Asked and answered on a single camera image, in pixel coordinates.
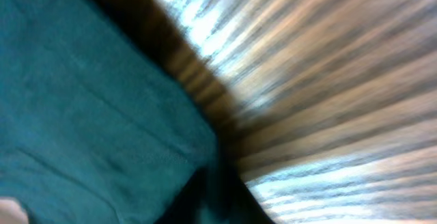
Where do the black shorts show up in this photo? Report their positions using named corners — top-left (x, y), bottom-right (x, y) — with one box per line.
top-left (1, 0), bottom-right (269, 224)

